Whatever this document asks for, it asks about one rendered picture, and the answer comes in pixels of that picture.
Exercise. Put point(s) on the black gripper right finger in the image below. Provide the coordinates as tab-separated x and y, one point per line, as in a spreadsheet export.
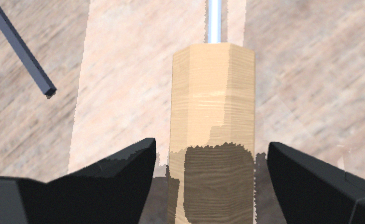
311	191

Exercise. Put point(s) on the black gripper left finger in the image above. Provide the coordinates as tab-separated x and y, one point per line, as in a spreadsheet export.
110	191

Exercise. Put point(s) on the grey l-shaped hook tool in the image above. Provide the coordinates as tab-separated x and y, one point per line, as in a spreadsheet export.
23	52

